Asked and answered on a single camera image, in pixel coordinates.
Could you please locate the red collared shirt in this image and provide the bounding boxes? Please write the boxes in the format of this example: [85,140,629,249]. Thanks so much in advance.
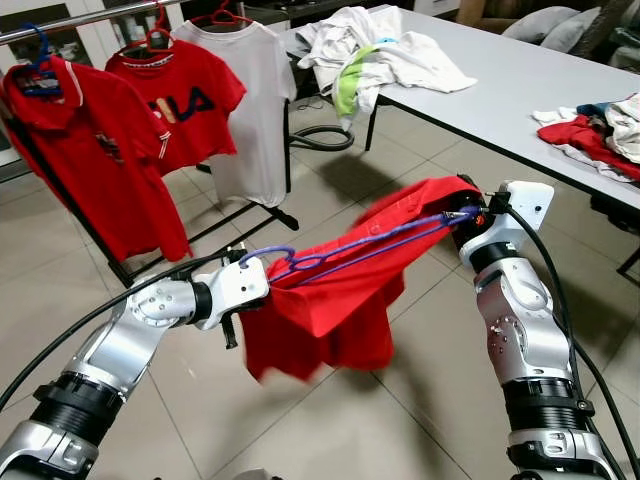
[240,177,483,383]

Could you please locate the red polo shirt white trim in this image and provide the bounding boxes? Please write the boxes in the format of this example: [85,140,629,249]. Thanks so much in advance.
[0,60,191,263]

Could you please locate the blue hanger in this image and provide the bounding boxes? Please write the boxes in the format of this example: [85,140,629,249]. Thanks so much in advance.
[12,25,64,99]

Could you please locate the black clothes rack silver bar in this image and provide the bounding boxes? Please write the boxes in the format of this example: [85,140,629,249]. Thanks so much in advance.
[0,0,301,286]

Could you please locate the blue jeans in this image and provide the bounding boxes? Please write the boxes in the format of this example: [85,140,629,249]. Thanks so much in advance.
[578,100,617,118]

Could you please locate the white striped garment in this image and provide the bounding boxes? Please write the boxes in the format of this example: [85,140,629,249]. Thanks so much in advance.
[604,94,640,161]

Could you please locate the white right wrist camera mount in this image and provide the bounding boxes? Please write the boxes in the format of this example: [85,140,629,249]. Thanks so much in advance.
[480,180,556,263]

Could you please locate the green white garment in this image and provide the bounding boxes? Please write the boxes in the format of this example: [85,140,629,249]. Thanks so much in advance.
[335,45,377,119]

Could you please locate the white crumpled garment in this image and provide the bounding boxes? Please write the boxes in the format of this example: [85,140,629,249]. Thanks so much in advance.
[295,5,479,121]

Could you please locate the red FILA T-shirt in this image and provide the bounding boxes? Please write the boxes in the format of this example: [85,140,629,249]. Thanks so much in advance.
[105,40,247,173]

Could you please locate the purple plastic hanger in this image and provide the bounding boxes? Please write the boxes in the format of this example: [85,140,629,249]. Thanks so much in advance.
[238,207,483,287]

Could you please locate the grey pillow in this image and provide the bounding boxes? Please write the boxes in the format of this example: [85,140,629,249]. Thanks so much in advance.
[545,5,608,51]
[503,5,581,43]

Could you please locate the white table black legs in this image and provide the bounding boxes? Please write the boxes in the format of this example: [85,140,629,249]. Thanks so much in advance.
[288,8,640,281]

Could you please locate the black hose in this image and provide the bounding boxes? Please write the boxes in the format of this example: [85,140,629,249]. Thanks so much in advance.
[290,125,357,154]

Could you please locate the white T-shirt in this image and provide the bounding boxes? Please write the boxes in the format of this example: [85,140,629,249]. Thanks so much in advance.
[172,22,299,209]

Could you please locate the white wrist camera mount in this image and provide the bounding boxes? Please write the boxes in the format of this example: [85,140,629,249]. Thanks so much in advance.
[480,180,556,263]
[205,257,271,331]

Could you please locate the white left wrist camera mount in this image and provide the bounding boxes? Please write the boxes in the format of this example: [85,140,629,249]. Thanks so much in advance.
[205,257,271,331]

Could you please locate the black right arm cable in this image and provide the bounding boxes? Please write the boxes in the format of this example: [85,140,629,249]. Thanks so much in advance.
[498,205,640,473]

